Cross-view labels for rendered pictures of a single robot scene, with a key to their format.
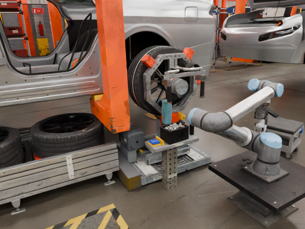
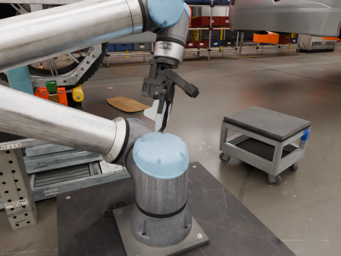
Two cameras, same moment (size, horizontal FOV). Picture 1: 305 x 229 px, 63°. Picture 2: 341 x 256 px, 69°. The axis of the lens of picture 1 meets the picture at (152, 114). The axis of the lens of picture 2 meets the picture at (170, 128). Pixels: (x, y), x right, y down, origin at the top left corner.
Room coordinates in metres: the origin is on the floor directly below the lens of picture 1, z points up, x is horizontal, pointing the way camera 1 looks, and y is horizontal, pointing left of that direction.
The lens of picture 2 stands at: (1.04, -0.93, 0.88)
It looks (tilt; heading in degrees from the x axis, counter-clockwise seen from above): 23 degrees down; 6
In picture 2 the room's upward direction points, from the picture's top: straight up
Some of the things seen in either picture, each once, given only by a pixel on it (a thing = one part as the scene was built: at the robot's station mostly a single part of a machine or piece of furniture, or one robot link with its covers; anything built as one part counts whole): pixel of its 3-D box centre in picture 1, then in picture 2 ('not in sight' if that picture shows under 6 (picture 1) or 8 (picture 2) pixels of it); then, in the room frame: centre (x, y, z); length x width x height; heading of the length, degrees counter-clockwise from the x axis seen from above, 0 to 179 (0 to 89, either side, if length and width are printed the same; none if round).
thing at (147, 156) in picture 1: (160, 148); (61, 148); (2.38, -0.08, 0.13); 0.50 x 0.36 x 0.10; 118
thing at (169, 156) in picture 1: (169, 165); (14, 184); (1.89, -0.13, 0.21); 0.10 x 0.10 x 0.42; 28
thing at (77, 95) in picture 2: (176, 113); (76, 91); (2.39, -0.24, 0.51); 0.29 x 0.06 x 0.06; 28
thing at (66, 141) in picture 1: (69, 134); not in sight; (2.23, 0.81, 0.39); 0.66 x 0.66 x 0.24
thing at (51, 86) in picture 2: not in sight; (52, 86); (1.99, -0.34, 0.64); 0.04 x 0.04 x 0.04; 28
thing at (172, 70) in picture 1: (169, 66); not in sight; (2.09, -0.15, 1.03); 0.19 x 0.18 x 0.11; 28
